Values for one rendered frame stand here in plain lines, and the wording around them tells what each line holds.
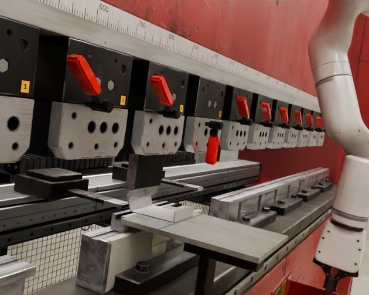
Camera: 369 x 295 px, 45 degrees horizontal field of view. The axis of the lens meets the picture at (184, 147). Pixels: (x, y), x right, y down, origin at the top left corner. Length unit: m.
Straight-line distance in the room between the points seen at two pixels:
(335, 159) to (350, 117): 1.84
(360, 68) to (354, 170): 1.92
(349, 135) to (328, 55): 0.20
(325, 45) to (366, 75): 1.80
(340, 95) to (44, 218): 0.74
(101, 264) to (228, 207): 0.57
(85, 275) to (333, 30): 0.78
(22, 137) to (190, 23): 0.46
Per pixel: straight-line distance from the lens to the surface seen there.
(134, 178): 0.84
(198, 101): 0.95
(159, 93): 0.75
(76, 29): 0.63
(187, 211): 0.88
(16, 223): 0.99
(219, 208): 1.29
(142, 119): 0.77
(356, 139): 1.14
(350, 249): 1.11
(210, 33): 0.98
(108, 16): 0.68
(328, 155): 2.94
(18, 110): 0.56
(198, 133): 0.96
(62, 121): 0.61
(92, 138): 0.66
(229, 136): 1.14
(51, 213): 1.06
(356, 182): 1.07
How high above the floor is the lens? 1.21
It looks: 5 degrees down
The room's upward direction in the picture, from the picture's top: 8 degrees clockwise
